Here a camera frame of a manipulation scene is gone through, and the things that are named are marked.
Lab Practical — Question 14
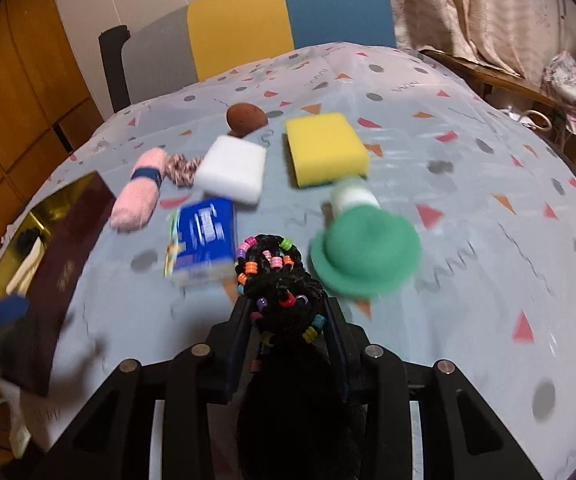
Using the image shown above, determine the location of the pink satin scrunchie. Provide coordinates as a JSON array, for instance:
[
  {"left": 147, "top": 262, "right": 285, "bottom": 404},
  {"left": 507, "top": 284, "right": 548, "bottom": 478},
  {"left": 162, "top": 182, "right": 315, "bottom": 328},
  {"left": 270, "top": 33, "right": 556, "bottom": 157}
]
[{"left": 165, "top": 154, "right": 203, "bottom": 188}]

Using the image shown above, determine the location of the wooden cabinet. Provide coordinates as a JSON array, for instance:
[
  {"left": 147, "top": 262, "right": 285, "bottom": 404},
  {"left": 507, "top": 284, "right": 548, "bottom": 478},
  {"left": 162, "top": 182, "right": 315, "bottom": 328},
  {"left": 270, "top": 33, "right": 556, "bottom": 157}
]
[{"left": 0, "top": 0, "right": 102, "bottom": 239}]

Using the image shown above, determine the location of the grey yellow blue chair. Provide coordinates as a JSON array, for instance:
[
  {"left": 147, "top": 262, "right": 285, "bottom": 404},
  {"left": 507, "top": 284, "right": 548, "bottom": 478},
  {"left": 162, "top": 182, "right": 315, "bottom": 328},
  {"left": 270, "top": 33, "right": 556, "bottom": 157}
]
[{"left": 98, "top": 0, "right": 396, "bottom": 112}]

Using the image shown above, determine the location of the wooden side table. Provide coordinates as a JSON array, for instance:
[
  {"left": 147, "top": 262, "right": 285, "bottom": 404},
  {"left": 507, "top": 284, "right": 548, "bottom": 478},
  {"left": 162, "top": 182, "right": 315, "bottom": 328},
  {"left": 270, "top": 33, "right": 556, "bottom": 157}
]
[{"left": 421, "top": 49, "right": 564, "bottom": 128}]

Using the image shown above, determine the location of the brown felt hat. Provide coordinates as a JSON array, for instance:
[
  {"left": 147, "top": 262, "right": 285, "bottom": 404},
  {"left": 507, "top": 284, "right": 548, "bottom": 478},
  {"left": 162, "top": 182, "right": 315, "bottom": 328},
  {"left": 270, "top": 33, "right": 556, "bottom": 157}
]
[{"left": 226, "top": 103, "right": 268, "bottom": 139}]

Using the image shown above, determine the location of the gold lined maroon box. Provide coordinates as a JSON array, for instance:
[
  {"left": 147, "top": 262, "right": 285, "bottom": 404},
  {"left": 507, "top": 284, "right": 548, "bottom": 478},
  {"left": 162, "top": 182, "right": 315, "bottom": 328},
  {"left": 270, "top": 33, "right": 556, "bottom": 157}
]
[{"left": 0, "top": 171, "right": 116, "bottom": 396}]

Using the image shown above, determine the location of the blue tissue pack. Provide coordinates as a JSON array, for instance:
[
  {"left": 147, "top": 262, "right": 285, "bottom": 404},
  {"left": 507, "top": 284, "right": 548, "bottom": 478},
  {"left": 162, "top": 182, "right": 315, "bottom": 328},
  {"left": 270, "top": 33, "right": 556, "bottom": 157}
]
[{"left": 163, "top": 197, "right": 236, "bottom": 287}]

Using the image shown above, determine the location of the beige patterned curtain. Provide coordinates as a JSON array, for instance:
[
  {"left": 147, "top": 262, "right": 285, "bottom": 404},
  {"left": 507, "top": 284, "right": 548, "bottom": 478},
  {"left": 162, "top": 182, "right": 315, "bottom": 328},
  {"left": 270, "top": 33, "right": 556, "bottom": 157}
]
[{"left": 390, "top": 0, "right": 576, "bottom": 84}]

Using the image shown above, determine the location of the yellow sponge block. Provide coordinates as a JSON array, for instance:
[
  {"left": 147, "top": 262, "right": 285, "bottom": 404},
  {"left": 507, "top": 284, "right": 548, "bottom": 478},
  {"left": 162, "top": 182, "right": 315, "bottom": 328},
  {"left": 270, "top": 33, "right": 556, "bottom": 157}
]
[{"left": 286, "top": 113, "right": 370, "bottom": 188}]

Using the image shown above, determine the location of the white foam sponge block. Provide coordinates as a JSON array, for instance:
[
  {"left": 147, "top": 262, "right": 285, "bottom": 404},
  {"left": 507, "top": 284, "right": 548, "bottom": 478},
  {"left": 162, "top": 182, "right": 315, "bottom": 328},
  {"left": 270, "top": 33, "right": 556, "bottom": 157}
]
[{"left": 195, "top": 136, "right": 266, "bottom": 205}]

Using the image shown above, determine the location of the patterned light blue tablecloth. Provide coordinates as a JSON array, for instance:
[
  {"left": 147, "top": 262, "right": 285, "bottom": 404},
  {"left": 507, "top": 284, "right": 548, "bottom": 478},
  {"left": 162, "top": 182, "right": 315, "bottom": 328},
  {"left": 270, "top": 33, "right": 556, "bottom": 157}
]
[{"left": 0, "top": 41, "right": 576, "bottom": 480}]

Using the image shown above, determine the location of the black beaded hair wig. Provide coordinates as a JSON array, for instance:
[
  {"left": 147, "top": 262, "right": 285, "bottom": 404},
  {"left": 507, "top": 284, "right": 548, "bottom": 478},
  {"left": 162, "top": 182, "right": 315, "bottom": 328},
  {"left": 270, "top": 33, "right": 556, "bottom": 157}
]
[{"left": 235, "top": 234, "right": 329, "bottom": 361}]

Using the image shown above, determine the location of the pink towel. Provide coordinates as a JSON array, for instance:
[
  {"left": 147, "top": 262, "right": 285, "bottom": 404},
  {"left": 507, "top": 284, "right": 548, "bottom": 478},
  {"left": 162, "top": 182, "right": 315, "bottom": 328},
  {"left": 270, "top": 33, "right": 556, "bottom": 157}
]
[{"left": 110, "top": 148, "right": 169, "bottom": 233}]

